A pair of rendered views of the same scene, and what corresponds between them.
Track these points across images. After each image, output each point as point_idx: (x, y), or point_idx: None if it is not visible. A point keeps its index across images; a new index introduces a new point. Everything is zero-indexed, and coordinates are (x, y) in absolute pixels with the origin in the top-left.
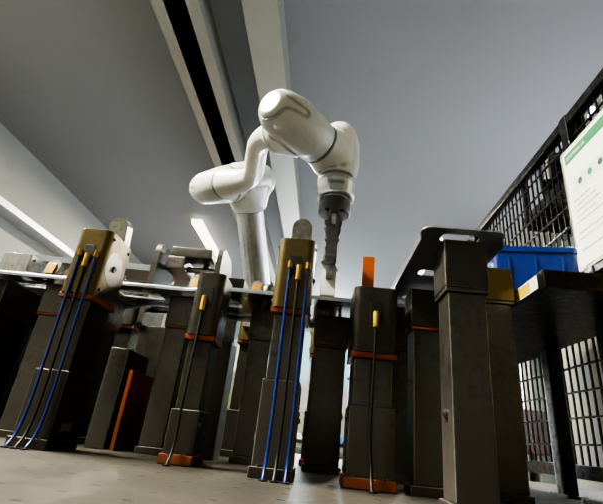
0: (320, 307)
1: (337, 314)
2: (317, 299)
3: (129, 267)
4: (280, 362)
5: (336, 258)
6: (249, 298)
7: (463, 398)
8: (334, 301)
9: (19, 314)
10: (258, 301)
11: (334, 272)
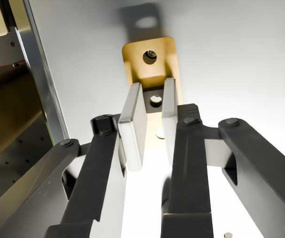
0: (199, 95)
1: (145, 58)
2: (264, 94)
3: None
4: None
5: (232, 117)
6: (228, 227)
7: None
8: (260, 55)
9: None
10: (212, 216)
11: (177, 109)
